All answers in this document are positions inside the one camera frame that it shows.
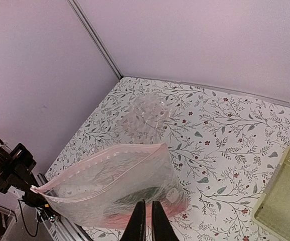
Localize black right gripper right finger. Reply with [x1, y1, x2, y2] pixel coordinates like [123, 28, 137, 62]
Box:
[152, 201, 179, 241]

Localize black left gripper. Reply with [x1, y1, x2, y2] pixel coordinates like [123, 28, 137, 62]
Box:
[0, 143, 50, 208]

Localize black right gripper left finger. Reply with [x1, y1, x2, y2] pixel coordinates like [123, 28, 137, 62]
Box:
[120, 200, 146, 241]

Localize green cucumber toy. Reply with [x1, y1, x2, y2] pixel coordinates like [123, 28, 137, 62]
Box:
[114, 187, 166, 205]

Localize clear zip top bag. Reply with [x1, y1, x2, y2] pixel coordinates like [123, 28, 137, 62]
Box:
[31, 143, 188, 229]

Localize clear zip bag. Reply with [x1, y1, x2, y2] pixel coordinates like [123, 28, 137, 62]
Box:
[117, 94, 172, 144]
[31, 143, 188, 229]

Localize floral pattern table mat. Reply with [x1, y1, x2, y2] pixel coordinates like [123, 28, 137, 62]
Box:
[45, 77, 290, 240]

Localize beige perforated plastic basket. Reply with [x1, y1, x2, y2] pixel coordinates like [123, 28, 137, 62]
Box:
[251, 147, 290, 240]

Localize front aluminium rail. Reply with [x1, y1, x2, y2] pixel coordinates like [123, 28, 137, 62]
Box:
[36, 172, 93, 241]

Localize left aluminium frame post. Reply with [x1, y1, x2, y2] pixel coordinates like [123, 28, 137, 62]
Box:
[67, 0, 124, 80]

